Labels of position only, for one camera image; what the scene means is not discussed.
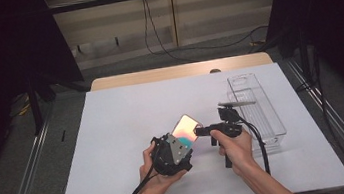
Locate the white table cover sheet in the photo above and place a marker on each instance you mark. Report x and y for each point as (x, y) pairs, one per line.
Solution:
(106, 152)

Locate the metal floor rail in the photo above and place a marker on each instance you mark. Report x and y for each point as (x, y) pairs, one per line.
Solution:
(341, 121)
(26, 183)

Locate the black curtain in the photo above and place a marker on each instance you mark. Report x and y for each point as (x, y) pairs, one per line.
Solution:
(335, 21)
(4, 65)

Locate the clear plastic storage box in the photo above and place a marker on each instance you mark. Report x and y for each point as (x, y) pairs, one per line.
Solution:
(264, 121)

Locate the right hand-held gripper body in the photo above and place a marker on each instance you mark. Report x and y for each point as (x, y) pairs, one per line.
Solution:
(231, 126)

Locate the small black floor piece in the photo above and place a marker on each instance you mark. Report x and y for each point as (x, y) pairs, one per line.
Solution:
(63, 135)

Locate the person's left hand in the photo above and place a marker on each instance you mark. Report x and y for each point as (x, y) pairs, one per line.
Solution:
(152, 180)

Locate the wooden table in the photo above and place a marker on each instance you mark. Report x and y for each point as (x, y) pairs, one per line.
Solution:
(157, 74)

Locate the black metal stand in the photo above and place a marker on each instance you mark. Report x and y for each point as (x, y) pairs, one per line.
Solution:
(35, 108)

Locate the person's right hand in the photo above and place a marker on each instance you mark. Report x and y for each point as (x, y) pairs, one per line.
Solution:
(239, 152)

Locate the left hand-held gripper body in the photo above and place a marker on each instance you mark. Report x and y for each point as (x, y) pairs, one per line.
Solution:
(167, 156)

